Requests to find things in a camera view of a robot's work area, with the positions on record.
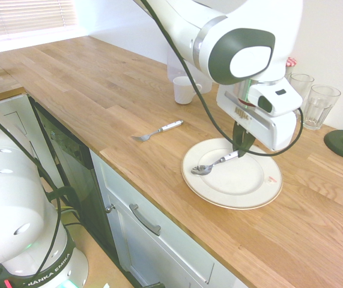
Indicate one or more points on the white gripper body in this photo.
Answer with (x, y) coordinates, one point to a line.
(279, 132)

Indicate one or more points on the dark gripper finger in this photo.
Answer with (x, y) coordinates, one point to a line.
(237, 135)
(247, 143)

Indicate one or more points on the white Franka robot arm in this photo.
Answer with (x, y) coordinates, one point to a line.
(249, 18)

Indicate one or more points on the white plate with gold rim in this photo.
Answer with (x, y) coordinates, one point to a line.
(234, 186)

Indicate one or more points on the clear drinking glass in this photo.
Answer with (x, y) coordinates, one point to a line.
(301, 87)
(319, 108)

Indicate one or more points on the jar with red checked lid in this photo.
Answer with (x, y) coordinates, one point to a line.
(291, 64)

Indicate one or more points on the white ribbed cup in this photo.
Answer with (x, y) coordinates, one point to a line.
(183, 90)

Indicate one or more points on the white kitchen cabinet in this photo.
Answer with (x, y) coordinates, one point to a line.
(147, 246)

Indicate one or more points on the metal cabinet knob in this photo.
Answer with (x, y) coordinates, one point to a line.
(110, 208)

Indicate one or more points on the black dishwasher front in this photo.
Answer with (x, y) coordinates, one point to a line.
(69, 162)

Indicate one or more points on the white window blind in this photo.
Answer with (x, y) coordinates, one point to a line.
(24, 16)

